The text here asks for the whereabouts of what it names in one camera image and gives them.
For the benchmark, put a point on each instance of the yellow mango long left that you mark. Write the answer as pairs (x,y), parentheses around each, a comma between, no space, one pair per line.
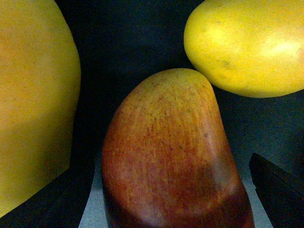
(40,78)

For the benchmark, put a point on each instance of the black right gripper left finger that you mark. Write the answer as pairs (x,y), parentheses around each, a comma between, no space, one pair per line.
(60,204)

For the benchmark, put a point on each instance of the yellow mango upper right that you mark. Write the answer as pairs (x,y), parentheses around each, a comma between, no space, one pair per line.
(253,48)

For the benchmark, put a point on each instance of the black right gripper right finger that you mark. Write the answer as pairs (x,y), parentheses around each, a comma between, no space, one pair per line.
(281,193)

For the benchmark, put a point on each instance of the red mango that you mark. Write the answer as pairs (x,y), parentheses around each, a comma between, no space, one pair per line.
(166,160)

